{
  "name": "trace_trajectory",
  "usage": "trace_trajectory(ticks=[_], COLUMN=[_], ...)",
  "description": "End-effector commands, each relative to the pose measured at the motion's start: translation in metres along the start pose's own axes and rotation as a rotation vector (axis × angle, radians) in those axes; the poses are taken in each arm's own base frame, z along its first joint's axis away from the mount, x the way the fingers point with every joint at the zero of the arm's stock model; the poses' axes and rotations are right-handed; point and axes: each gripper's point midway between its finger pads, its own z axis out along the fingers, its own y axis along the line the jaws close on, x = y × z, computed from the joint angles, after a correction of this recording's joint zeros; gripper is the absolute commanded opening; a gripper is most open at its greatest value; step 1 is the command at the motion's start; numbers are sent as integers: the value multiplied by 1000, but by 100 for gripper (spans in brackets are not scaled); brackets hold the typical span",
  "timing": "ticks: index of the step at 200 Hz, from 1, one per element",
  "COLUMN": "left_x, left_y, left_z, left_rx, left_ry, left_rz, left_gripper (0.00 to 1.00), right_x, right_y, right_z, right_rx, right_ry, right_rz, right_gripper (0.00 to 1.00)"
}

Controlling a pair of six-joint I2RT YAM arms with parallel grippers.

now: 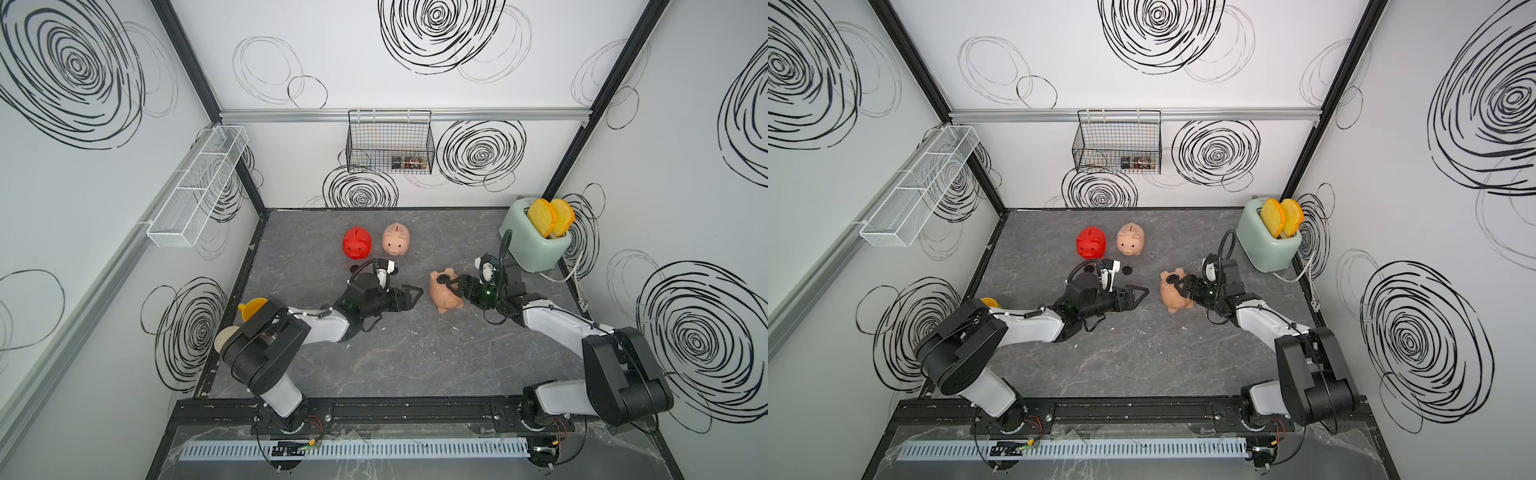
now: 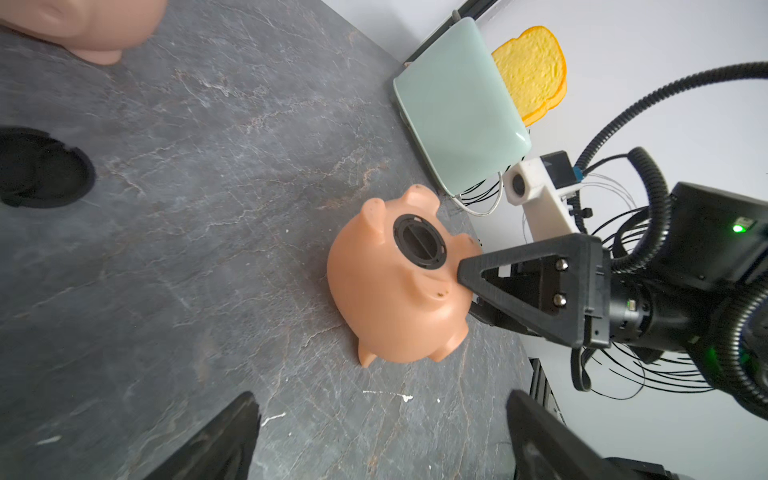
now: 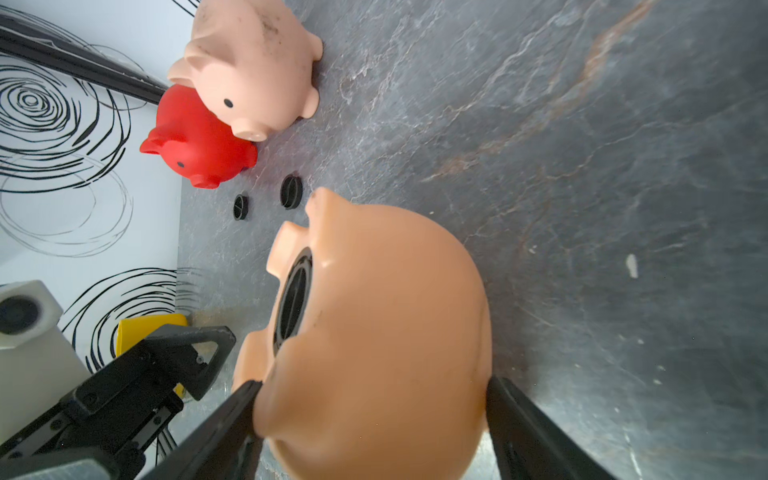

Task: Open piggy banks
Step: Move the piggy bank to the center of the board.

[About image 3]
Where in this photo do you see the light pink piggy bank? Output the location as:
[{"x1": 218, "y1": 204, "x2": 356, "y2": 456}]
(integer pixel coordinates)
[{"x1": 167, "y1": 0, "x2": 323, "y2": 142}]

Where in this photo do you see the red piggy bank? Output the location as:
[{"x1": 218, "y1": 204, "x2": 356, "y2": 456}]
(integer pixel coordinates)
[{"x1": 139, "y1": 85, "x2": 258, "y2": 189}]

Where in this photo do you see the orange-tan piggy bank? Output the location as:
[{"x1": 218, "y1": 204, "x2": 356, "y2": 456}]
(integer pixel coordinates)
[{"x1": 233, "y1": 188, "x2": 492, "y2": 479}]

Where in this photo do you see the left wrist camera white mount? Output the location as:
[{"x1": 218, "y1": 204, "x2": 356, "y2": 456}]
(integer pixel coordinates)
[{"x1": 1, "y1": 280, "x2": 90, "y2": 442}]

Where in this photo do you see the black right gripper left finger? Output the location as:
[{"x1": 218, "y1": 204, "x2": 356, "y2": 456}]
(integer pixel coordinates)
[{"x1": 145, "y1": 380, "x2": 263, "y2": 480}]

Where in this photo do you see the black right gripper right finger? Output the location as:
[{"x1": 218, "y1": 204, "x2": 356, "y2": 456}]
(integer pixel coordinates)
[{"x1": 486, "y1": 375, "x2": 614, "y2": 480}]

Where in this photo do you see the black round piggy bank plug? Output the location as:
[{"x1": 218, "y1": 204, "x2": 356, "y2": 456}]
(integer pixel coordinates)
[{"x1": 233, "y1": 194, "x2": 249, "y2": 221}]

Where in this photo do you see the yellow mug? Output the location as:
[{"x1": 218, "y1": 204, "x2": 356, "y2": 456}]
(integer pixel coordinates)
[{"x1": 89, "y1": 314, "x2": 187, "y2": 419}]

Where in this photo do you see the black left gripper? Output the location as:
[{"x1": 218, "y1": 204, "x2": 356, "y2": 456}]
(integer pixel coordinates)
[{"x1": 1, "y1": 325, "x2": 236, "y2": 479}]

